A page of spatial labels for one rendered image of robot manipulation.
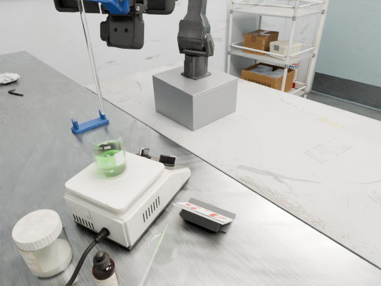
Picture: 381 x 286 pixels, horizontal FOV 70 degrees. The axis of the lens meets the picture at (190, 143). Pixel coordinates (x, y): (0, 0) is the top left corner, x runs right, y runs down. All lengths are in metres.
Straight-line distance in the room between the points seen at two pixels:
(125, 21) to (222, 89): 0.39
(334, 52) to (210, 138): 2.78
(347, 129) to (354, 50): 2.51
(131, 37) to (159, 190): 0.24
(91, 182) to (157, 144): 0.27
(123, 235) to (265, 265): 0.21
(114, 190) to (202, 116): 0.38
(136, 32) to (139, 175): 0.22
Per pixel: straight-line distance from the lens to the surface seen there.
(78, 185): 0.46
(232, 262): 0.45
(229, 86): 0.79
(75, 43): 1.97
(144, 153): 0.56
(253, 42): 2.71
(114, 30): 0.46
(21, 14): 1.87
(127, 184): 0.44
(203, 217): 0.46
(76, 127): 0.80
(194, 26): 0.73
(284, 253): 0.47
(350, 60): 3.34
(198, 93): 0.70
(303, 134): 0.76
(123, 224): 0.42
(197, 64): 0.77
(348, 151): 0.74
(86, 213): 0.47
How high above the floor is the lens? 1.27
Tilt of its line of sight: 32 degrees down
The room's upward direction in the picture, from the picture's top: 2 degrees counter-clockwise
